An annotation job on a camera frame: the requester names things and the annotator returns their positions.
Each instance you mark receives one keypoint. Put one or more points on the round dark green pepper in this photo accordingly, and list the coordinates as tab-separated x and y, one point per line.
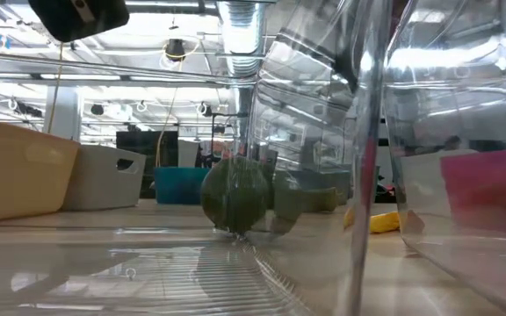
235	195

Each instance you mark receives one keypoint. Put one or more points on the person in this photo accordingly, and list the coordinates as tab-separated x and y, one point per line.
453	142

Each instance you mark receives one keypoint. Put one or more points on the tan orange plastic basket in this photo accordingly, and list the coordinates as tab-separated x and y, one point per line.
16	175

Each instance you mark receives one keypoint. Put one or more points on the clear plastic container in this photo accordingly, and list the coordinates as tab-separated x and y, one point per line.
477	263
103	263

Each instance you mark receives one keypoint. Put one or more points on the silver ventilation duct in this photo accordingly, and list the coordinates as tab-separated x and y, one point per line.
242	39

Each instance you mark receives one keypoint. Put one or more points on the white pillar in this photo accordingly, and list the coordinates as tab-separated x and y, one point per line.
64	114

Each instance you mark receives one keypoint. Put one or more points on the small yellow chili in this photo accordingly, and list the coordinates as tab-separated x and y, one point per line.
382	222

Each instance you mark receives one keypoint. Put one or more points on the black cabinet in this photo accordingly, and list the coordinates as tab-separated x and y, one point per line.
147	149

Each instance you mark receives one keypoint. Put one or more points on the light grey plastic basket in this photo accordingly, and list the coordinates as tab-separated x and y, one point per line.
99	184

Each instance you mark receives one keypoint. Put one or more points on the pink plastic basket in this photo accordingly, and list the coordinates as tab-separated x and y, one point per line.
490	188

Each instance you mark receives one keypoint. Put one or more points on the black ceiling dome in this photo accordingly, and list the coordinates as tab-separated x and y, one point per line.
175	50

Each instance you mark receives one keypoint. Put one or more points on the dark blue plastic basket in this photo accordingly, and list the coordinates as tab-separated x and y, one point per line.
178	186

